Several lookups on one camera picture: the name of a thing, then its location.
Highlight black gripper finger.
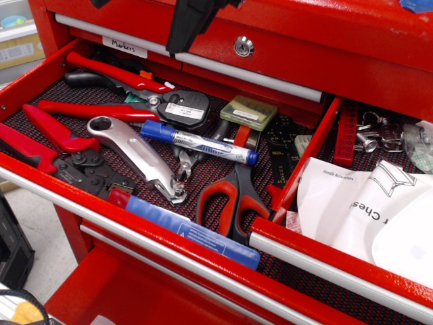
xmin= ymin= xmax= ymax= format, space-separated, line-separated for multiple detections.
xmin=166 ymin=0 xmax=242 ymax=58

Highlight blue dry erase marker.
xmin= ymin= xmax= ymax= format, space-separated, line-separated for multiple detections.
xmin=140 ymin=121 xmax=258 ymax=165

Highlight left open red drawer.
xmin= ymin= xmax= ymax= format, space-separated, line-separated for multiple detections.
xmin=1 ymin=41 xmax=351 ymax=324

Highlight open red drawer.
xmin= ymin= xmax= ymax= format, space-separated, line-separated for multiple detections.
xmin=1 ymin=41 xmax=351 ymax=324
xmin=249 ymin=97 xmax=432 ymax=324

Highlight right open red drawer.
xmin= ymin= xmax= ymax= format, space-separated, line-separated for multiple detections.
xmin=249 ymin=97 xmax=432 ymax=324

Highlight silver chest lock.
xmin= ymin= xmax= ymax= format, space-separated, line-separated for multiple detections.
xmin=233 ymin=36 xmax=254 ymax=57

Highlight white markers label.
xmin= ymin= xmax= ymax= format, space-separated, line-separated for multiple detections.
xmin=102 ymin=36 xmax=147 ymax=58

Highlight red and black snips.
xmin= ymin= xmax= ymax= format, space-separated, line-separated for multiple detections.
xmin=66 ymin=52 xmax=178 ymax=100

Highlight clear green plastic case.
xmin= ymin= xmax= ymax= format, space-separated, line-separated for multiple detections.
xmin=220 ymin=95 xmax=277 ymax=131

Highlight red screwdriver bit holder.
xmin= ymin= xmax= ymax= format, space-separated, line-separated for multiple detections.
xmin=223 ymin=125 xmax=261 ymax=151

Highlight small grey flush cutters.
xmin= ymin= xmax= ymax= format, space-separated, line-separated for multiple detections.
xmin=170 ymin=120 xmax=231 ymax=181

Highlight red metal tool chest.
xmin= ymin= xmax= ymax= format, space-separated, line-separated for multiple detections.
xmin=27 ymin=0 xmax=433 ymax=325

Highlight white plastic connector block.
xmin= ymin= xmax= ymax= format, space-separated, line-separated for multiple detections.
xmin=294 ymin=135 xmax=312 ymax=158

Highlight red and black scissors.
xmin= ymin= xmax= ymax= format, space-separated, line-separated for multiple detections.
xmin=196 ymin=163 xmax=270 ymax=244

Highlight red drill bit holder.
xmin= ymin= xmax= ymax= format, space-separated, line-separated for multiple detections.
xmin=334 ymin=102 xmax=359 ymax=167

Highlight silver keys bunch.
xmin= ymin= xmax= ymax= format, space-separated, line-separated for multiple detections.
xmin=355 ymin=111 xmax=404 ymax=153

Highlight blue plastic blade pack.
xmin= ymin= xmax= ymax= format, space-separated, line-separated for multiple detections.
xmin=108 ymin=189 xmax=261 ymax=270

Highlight blue tape on chest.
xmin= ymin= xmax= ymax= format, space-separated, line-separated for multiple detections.
xmin=399 ymin=0 xmax=433 ymax=14

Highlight white instruction paper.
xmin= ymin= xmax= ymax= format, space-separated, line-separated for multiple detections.
xmin=297 ymin=158 xmax=432 ymax=263

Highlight clear plastic bag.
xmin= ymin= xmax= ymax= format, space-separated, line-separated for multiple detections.
xmin=403 ymin=121 xmax=432 ymax=174

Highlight black crate on floor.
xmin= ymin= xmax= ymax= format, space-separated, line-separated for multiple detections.
xmin=1 ymin=192 xmax=35 ymax=289

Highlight white apple mouse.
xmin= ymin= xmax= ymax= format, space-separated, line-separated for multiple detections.
xmin=371 ymin=190 xmax=432 ymax=288

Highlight black wire stripper gauge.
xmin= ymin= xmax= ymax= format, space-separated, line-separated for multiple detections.
xmin=265 ymin=114 xmax=300 ymax=188

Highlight red handled crimping tool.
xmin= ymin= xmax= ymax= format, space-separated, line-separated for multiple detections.
xmin=1 ymin=104 xmax=135 ymax=200

